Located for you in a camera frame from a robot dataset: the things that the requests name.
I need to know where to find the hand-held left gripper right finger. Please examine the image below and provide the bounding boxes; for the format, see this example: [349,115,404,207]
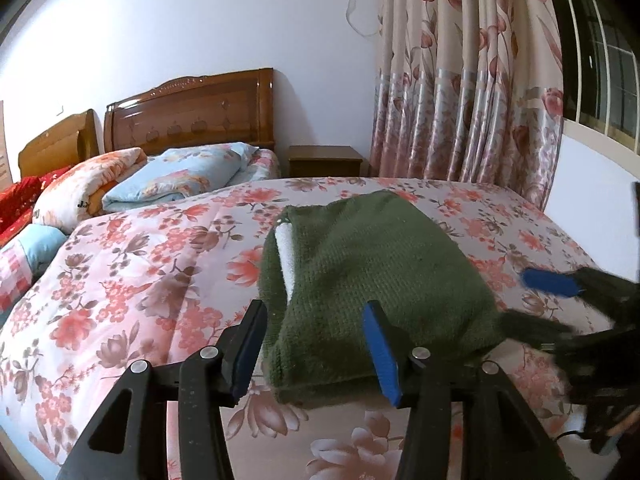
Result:
[362,300,571,480]

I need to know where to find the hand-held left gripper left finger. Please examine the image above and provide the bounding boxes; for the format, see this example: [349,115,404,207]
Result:
[56,299,268,480]

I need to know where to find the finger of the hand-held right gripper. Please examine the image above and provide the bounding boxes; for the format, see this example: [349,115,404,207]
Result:
[499,309,577,347]
[520,266,628,307]

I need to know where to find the green sweater with white stripes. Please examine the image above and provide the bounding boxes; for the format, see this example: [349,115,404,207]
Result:
[257,190,511,406]

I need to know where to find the floral bed quilt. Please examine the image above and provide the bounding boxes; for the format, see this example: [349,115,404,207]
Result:
[0,176,621,480]

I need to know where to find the blue floral folded quilt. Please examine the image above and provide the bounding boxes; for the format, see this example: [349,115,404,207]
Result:
[101,142,261,213]

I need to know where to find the wooden nightstand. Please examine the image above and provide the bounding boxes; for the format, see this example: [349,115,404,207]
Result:
[287,145,364,178]

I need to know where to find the floral curtain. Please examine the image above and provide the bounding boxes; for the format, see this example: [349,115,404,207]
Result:
[369,0,566,211]

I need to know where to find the orange floral white pillow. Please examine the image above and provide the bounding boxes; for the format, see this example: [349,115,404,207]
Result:
[32,147,148,226]

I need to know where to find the blue and pink checkered quilt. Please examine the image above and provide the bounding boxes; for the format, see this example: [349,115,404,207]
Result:
[0,224,68,316]

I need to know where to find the large wooden headboard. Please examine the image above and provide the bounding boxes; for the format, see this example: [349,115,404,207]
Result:
[103,67,276,156]

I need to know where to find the red blanket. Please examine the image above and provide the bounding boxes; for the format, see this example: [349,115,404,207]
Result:
[0,167,66,246]

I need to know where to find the small wooden headboard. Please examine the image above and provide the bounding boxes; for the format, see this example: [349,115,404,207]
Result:
[18,108,101,178]

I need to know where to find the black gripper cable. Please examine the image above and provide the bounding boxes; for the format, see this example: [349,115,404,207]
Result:
[552,427,593,442]

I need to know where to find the window with white frame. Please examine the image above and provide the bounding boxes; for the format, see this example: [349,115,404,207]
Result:
[547,0,640,141]

